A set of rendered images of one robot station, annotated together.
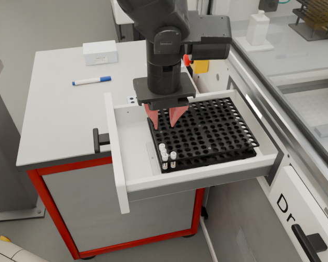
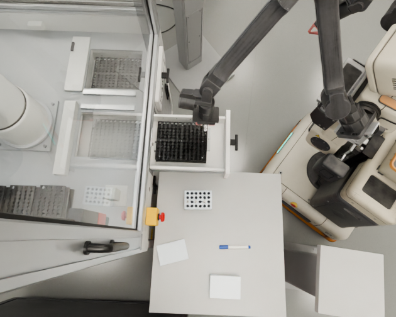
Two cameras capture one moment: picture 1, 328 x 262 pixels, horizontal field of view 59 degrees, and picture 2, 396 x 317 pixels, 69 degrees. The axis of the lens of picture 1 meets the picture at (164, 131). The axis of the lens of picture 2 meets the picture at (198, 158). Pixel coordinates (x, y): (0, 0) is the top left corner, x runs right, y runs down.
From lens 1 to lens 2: 114 cm
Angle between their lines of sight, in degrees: 60
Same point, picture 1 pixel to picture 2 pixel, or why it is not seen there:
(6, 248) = (291, 195)
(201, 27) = (193, 91)
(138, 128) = (210, 165)
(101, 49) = (224, 281)
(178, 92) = not seen: hidden behind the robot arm
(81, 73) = (242, 264)
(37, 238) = not seen: hidden behind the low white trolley
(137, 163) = (216, 140)
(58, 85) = (261, 250)
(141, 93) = (216, 111)
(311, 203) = (158, 83)
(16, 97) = not seen: outside the picture
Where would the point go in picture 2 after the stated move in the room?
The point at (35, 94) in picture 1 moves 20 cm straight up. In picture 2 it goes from (278, 242) to (292, 243)
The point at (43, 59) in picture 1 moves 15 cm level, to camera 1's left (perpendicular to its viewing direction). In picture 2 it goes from (276, 299) to (311, 309)
